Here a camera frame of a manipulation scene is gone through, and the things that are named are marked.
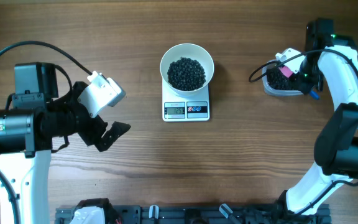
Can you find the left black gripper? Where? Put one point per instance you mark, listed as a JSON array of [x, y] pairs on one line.
[[91, 136]]

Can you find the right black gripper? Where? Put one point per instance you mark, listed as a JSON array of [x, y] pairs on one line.
[[306, 86]]

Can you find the pink scoop with blue handle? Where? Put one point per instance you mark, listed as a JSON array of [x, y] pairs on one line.
[[300, 81]]

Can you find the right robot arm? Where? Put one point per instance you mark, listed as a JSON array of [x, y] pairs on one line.
[[332, 59]]

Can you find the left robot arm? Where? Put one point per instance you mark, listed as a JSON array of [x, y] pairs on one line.
[[35, 114]]

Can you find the white digital kitchen scale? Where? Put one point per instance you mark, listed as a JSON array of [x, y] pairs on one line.
[[185, 107]]

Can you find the black beans in bowl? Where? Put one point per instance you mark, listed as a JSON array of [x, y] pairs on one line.
[[186, 74]]

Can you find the white round bowl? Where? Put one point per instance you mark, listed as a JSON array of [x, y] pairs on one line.
[[188, 50]]

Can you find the pile of black beans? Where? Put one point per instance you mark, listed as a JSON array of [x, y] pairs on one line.
[[277, 80]]

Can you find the clear plastic food container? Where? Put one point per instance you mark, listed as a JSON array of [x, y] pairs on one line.
[[274, 92]]

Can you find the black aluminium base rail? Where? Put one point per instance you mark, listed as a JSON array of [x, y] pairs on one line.
[[100, 210]]

